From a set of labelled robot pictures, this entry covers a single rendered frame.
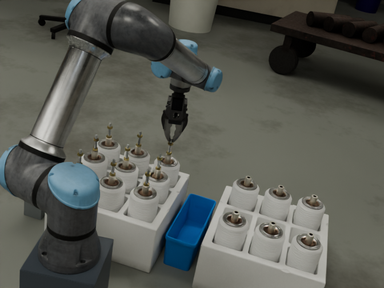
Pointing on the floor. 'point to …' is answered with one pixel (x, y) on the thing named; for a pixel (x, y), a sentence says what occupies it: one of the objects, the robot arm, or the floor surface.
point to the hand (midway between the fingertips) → (171, 139)
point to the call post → (29, 210)
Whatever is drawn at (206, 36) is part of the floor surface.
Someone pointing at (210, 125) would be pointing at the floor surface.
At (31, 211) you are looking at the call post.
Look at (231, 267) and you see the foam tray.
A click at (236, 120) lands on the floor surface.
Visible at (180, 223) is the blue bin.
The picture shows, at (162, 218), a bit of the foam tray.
